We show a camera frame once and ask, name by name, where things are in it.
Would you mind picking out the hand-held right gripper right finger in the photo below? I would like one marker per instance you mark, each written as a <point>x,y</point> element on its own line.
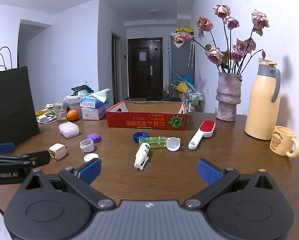
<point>209,171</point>

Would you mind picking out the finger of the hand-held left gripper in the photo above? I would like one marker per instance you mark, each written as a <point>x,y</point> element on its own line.
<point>0,148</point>
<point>27,158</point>

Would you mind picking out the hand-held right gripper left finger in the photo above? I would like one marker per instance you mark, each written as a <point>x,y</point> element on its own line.
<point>89,171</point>

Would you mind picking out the white round lid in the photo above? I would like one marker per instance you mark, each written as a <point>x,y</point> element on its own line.
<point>90,157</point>

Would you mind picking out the white charger plug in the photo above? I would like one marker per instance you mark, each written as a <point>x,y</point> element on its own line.
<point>57,151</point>

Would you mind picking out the purple gear-shaped lid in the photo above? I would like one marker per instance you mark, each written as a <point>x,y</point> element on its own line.
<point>94,137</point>

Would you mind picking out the white lint brush red pad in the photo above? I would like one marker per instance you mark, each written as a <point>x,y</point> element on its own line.
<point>207,128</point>

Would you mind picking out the white ribbed cap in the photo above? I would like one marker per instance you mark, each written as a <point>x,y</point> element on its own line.
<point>172,144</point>

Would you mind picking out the translucent white plastic box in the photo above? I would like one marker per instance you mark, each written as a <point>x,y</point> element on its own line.
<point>69,130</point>

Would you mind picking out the white plastic bottle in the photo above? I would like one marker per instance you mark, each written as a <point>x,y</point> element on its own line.
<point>142,155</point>

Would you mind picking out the blue gear-shaped lid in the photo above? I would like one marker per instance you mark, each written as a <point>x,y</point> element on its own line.
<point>137,136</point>

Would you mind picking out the green transparent plastic box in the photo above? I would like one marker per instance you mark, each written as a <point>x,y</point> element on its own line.
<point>155,142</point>

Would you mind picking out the red cardboard box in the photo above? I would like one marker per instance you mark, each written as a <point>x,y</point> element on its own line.
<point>144,122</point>

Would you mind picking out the black paper bag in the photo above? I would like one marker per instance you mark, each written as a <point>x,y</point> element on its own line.
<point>12,105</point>

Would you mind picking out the yellow flat item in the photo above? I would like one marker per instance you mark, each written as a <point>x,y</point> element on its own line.
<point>42,111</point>

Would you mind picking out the clear glass cup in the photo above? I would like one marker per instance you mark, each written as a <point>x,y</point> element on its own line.
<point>59,112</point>

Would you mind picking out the white carton box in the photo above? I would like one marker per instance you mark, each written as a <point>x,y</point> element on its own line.
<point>89,113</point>

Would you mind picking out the orange fruit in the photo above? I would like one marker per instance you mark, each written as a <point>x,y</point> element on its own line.
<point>72,115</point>

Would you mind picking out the purple tissue pack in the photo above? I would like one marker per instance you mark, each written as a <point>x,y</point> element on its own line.
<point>103,110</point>

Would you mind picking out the clear plastic jar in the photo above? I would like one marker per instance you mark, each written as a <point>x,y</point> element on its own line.
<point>73,103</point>

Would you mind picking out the blue tissue pack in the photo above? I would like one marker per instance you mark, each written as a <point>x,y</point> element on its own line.
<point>93,101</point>

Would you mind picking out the storage cart with bottles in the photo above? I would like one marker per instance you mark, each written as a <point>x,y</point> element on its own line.
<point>195,100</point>

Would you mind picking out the pink textured vase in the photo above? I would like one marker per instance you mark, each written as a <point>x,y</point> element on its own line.
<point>228,97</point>

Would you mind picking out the cream bear mug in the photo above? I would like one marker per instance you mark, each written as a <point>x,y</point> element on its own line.
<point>282,141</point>

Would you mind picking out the black folding stand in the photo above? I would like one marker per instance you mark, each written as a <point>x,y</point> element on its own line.
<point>82,89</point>

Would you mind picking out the yellow thermos jug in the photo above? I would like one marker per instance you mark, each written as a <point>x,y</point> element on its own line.
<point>262,105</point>

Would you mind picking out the purple wing decoration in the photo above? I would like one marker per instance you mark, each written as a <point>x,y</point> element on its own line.
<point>202,80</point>

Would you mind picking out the dark wooden door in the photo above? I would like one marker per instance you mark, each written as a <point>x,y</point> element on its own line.
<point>144,80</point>

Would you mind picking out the grey refrigerator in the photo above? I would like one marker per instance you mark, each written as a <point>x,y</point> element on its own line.
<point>179,62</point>

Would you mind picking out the bunch of dried pink roses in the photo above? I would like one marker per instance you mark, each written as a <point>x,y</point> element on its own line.
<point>215,55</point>

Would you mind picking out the hanging clear umbrella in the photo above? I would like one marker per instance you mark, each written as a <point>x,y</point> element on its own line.
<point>190,53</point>

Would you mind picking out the white paper notice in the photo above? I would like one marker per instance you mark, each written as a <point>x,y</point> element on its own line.
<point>142,55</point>

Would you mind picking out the yellow and black box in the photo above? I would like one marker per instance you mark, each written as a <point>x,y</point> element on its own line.
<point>184,31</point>

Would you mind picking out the wall poster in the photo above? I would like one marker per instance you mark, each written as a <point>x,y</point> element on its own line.
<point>202,35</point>

